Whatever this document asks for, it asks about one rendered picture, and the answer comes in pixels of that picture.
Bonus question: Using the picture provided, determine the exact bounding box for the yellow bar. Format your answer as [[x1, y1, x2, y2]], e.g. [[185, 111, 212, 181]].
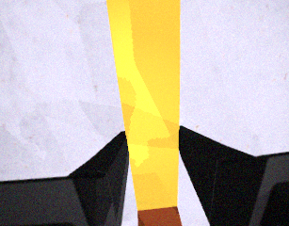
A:
[[106, 0, 183, 226]]

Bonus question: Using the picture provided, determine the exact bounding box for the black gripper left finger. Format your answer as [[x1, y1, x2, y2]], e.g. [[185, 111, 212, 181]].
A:
[[0, 131, 129, 226]]

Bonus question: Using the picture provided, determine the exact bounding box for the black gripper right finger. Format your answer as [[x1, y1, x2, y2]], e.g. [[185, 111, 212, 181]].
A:
[[179, 125, 289, 226]]

